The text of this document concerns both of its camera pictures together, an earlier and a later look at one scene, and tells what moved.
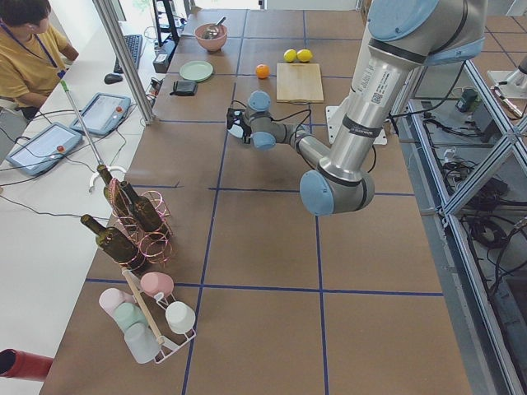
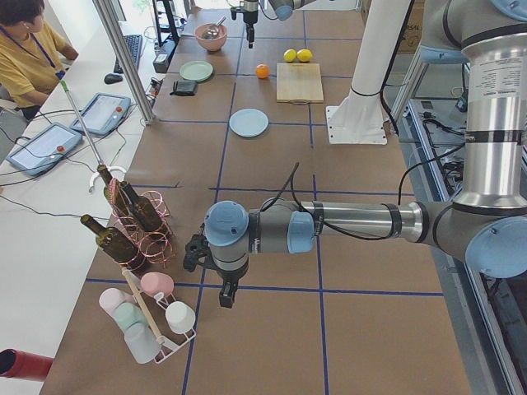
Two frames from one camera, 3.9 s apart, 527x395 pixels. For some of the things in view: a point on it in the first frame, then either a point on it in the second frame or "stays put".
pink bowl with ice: x=212 y=36 stays put
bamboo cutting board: x=299 y=83 stays put
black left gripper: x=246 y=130 to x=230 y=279
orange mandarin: x=262 y=71 stays put
